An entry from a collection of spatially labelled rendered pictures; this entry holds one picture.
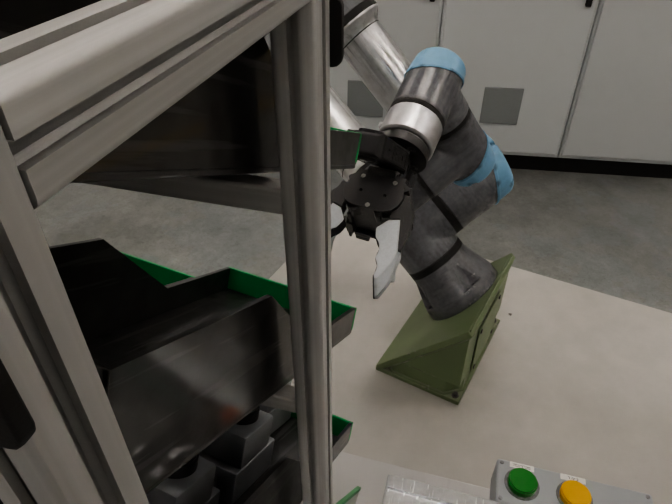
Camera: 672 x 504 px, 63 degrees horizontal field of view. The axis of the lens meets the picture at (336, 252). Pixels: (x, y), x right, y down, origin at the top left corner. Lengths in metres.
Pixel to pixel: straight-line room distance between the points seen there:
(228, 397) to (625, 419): 0.92
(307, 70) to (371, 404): 0.86
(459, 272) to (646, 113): 2.78
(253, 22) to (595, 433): 1.01
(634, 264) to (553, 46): 1.25
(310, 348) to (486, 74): 3.13
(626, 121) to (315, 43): 3.49
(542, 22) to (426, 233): 2.48
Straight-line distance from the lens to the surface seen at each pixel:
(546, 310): 1.30
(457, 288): 1.01
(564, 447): 1.07
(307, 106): 0.24
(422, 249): 1.00
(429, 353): 1.00
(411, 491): 0.84
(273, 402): 0.39
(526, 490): 0.86
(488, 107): 3.47
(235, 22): 0.17
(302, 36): 0.23
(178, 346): 0.25
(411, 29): 3.32
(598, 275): 2.94
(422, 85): 0.73
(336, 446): 0.56
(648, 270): 3.08
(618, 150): 3.76
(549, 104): 3.53
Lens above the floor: 1.69
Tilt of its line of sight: 37 degrees down
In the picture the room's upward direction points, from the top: straight up
